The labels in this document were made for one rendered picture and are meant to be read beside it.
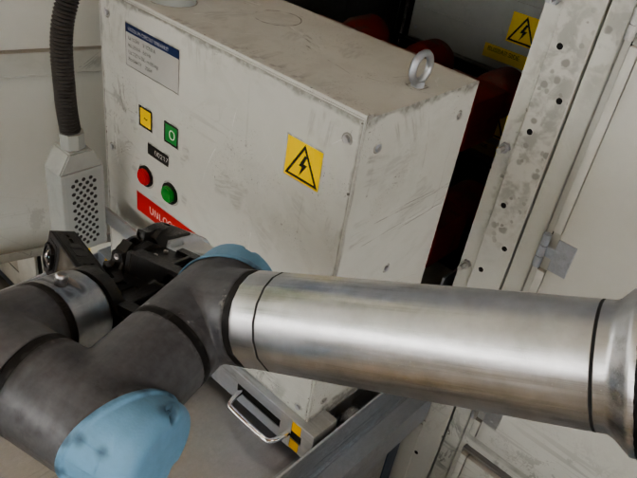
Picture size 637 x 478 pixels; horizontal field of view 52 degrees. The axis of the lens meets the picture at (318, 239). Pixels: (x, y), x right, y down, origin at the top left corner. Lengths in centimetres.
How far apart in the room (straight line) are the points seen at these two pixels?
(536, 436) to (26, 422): 77
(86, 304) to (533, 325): 33
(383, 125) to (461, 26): 94
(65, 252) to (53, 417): 24
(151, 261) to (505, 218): 51
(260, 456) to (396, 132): 53
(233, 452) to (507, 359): 68
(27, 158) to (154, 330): 86
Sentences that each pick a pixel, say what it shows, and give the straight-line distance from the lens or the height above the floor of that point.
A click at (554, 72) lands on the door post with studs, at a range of 85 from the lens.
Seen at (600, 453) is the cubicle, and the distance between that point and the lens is 102.
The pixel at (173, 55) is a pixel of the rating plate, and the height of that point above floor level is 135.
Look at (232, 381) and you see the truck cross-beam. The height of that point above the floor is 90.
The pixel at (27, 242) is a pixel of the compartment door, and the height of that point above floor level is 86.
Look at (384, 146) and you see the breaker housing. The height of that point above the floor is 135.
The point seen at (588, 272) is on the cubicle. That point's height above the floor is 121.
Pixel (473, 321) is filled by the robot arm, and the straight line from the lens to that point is 39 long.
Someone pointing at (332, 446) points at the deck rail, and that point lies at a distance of 99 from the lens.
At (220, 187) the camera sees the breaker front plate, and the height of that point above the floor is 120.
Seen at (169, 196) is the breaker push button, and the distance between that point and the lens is 98.
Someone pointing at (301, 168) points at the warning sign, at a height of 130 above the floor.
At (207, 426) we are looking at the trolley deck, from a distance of 104.
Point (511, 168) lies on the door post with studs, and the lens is 90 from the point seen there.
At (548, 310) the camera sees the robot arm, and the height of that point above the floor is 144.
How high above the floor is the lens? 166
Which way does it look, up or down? 34 degrees down
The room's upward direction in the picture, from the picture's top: 10 degrees clockwise
